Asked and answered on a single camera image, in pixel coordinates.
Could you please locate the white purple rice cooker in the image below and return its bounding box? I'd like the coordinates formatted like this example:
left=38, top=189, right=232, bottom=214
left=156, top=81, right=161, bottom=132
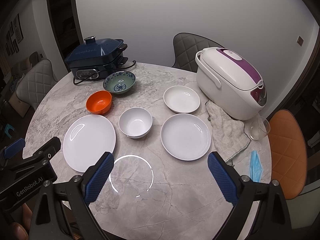
left=195, top=47, right=267, bottom=121

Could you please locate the black power cable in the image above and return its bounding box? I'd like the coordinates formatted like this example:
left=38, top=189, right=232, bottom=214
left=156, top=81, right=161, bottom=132
left=73, top=60, right=137, bottom=86

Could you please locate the green blue patterned bowl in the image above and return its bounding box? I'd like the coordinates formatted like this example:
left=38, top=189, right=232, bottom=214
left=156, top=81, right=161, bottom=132
left=103, top=71, right=136, bottom=94

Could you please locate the person's left hand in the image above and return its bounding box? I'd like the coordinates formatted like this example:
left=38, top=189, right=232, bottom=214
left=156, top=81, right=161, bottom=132
left=11, top=203, right=33, bottom=240

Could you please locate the blue face mask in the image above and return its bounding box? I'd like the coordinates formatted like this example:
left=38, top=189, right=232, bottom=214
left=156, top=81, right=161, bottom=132
left=249, top=141, right=263, bottom=183

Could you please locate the light grey quilted chair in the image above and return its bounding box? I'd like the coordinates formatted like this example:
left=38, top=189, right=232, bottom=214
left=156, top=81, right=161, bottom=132
left=16, top=59, right=57, bottom=110

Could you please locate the dark grey quilted chair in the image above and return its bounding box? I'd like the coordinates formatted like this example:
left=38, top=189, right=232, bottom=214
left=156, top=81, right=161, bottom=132
left=172, top=33, right=223, bottom=73

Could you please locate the clear drinking glass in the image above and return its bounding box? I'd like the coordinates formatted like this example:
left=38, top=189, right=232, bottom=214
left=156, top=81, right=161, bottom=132
left=249, top=116, right=271, bottom=141

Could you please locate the navy electric cooking pot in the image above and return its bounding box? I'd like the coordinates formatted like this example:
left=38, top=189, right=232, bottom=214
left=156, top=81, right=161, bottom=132
left=65, top=36, right=128, bottom=80

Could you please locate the large white plate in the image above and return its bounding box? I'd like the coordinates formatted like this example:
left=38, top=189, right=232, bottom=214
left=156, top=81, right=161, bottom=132
left=62, top=114, right=116, bottom=173

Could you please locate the orange leather chair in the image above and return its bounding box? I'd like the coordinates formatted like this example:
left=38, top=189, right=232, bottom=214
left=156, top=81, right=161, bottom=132
left=268, top=109, right=307, bottom=200

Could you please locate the orange plastic bowl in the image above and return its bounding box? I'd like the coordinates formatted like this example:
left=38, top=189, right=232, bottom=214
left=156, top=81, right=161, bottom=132
left=86, top=90, right=112, bottom=115

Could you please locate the white bowl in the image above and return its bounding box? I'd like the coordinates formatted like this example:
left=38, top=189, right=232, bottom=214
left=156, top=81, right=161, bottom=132
left=119, top=107, right=153, bottom=139

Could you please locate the small white deep plate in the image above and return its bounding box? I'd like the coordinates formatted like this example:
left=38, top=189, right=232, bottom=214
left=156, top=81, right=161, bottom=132
left=163, top=86, right=201, bottom=113

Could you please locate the white dish cloth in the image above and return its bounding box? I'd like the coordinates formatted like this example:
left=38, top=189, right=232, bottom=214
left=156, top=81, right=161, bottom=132
left=205, top=100, right=251, bottom=167

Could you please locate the medium white deep plate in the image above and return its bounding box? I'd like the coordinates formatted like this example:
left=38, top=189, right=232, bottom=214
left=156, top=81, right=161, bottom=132
left=160, top=113, right=212, bottom=161

